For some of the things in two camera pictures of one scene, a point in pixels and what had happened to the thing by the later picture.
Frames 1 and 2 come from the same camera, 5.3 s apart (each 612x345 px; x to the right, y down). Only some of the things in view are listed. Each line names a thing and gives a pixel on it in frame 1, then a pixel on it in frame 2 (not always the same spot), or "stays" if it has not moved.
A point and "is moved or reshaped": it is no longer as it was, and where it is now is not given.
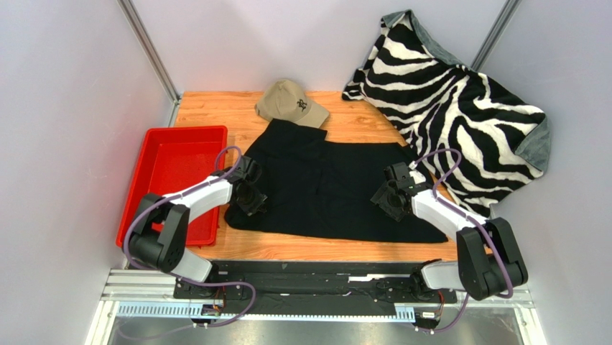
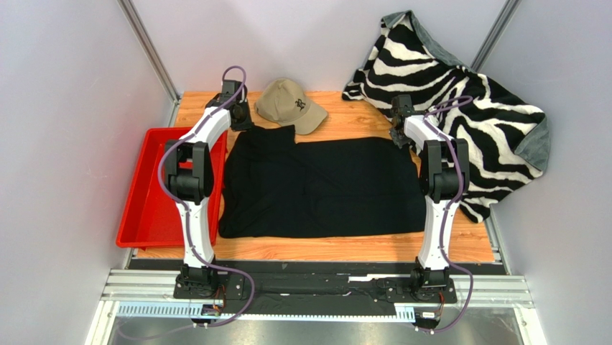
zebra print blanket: x=475 y=136 stays
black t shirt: x=323 y=186 is moved or reshaped
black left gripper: x=256 y=205 -> x=247 y=123
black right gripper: x=396 y=175 -> x=398 y=138
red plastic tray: x=168 y=158 stays
